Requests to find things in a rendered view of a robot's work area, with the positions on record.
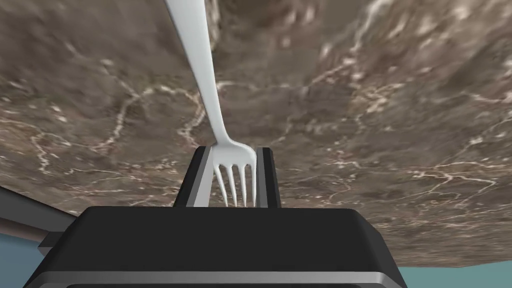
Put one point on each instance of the white fork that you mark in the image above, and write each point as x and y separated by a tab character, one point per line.
202	68

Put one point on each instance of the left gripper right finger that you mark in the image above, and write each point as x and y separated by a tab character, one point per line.
266	180

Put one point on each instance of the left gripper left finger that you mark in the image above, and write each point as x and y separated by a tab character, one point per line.
194	180

